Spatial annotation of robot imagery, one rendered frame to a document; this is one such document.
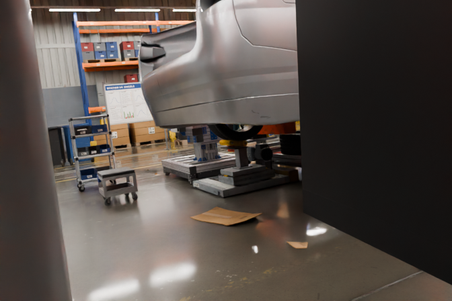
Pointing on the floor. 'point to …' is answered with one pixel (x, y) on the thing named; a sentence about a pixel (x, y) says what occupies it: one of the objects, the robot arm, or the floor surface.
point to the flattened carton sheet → (224, 216)
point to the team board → (126, 104)
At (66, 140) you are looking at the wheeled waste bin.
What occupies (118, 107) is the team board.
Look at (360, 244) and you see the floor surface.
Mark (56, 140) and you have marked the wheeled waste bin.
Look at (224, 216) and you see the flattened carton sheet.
